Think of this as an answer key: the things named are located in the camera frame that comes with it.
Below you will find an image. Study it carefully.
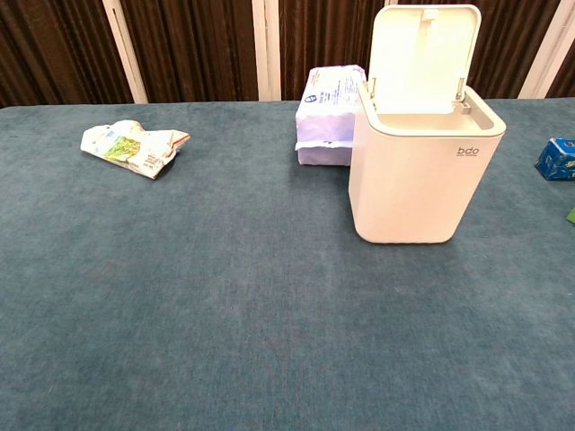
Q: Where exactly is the white square bin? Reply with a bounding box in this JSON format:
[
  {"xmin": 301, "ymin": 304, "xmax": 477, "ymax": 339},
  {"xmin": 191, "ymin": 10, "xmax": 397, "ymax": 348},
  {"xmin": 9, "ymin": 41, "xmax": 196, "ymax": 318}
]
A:
[{"xmin": 347, "ymin": 4, "xmax": 508, "ymax": 246}]

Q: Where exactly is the blue table mat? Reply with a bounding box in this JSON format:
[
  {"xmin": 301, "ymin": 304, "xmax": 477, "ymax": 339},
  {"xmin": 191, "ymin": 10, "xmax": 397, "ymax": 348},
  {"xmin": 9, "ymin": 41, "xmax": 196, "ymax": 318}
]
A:
[{"xmin": 0, "ymin": 97, "xmax": 575, "ymax": 431}]

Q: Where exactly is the white lavender tissue pack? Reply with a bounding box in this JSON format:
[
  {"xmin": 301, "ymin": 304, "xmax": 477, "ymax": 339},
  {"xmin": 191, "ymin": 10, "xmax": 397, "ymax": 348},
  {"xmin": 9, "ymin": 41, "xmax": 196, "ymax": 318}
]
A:
[{"xmin": 293, "ymin": 63, "xmax": 368, "ymax": 168}]

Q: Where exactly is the crumpled white green carton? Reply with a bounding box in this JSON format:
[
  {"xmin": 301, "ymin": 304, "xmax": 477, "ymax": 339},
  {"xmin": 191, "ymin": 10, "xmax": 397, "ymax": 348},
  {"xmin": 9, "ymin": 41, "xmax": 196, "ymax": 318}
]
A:
[{"xmin": 80, "ymin": 119, "xmax": 191, "ymax": 180}]

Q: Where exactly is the dark brown curtain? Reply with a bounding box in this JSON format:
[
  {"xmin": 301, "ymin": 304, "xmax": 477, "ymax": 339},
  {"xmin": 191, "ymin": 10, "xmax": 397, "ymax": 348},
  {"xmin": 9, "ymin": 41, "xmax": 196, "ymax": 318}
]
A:
[{"xmin": 0, "ymin": 0, "xmax": 575, "ymax": 110}]

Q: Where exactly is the blue cardboard box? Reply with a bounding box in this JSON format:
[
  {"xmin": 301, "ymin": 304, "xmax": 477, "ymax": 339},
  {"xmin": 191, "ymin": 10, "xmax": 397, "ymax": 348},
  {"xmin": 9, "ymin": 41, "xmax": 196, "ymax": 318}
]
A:
[{"xmin": 533, "ymin": 137, "xmax": 575, "ymax": 182}]

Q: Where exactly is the white frame post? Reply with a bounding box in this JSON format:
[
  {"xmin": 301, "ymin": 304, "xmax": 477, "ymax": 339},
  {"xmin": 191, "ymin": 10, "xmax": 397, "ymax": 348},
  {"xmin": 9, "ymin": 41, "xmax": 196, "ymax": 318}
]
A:
[
  {"xmin": 516, "ymin": 0, "xmax": 575, "ymax": 101},
  {"xmin": 102, "ymin": 0, "xmax": 150, "ymax": 105},
  {"xmin": 251, "ymin": 0, "xmax": 282, "ymax": 102}
]

